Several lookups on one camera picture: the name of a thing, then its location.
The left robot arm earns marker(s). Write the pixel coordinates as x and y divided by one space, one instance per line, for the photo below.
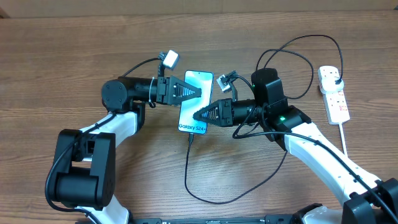
82 177

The white charger plug adapter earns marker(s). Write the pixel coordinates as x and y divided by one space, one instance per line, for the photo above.
330 85

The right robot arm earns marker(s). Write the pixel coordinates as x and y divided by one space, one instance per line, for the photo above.
364 197

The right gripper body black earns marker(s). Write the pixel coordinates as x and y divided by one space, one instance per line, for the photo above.
228 112

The blue Galaxy smartphone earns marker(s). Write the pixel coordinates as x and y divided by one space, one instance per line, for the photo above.
204 81

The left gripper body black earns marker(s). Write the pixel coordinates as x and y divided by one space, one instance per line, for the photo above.
162 89

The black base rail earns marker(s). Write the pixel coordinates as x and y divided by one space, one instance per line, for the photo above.
267 219

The white power strip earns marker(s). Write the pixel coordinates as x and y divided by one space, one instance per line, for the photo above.
335 103

